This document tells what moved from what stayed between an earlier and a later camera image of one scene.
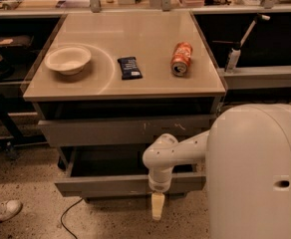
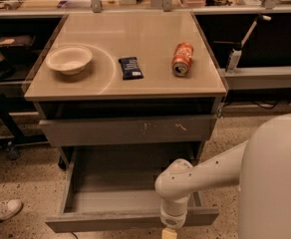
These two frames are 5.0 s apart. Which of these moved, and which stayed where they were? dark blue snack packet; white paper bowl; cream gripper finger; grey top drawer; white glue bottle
Moved: cream gripper finger
Stayed: white glue bottle; grey top drawer; dark blue snack packet; white paper bowl
